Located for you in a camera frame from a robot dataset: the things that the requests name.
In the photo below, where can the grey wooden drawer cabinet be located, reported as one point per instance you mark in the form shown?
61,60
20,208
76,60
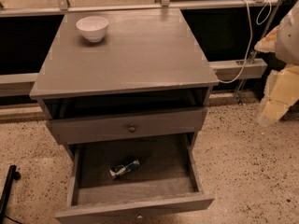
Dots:
70,53

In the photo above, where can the white ceramic bowl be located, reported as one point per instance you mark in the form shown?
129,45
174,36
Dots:
93,28

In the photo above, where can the open grey middle drawer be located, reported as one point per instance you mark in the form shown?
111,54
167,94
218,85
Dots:
165,183

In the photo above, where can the black pole on floor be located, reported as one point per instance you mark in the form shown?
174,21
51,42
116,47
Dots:
12,175

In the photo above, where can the thin metal diagonal rod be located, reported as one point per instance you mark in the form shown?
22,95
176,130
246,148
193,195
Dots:
270,17

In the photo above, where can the closed grey top drawer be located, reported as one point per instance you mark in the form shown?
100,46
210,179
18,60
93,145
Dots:
114,127

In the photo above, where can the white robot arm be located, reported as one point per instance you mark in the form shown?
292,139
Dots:
281,90

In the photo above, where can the round brass drawer knob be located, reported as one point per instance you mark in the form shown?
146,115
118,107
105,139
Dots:
131,128

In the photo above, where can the grey metal railing frame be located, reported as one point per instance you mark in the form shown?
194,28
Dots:
113,80

